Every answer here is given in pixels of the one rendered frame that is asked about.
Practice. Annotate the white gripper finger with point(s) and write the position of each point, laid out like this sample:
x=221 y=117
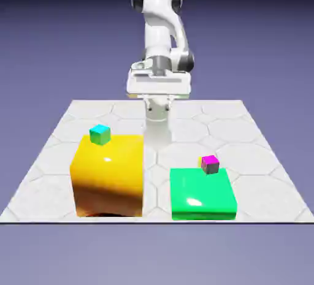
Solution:
x=149 y=106
x=168 y=105

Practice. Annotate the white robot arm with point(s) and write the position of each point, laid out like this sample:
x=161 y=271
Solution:
x=157 y=8

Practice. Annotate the large green box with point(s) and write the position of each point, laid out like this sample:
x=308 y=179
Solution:
x=201 y=191

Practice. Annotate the small yellow cube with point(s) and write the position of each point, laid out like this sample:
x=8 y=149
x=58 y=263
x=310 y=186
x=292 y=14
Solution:
x=199 y=162

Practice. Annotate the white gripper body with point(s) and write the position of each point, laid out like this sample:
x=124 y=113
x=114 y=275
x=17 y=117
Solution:
x=159 y=86

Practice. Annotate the small magenta cube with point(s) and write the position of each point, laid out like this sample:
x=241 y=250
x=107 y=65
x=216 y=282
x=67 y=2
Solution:
x=210 y=164

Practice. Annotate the large yellow box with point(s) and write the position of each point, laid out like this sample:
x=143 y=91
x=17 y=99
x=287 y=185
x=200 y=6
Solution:
x=108 y=174

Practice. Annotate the small cyan cube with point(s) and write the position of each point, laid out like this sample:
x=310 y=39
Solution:
x=100 y=135

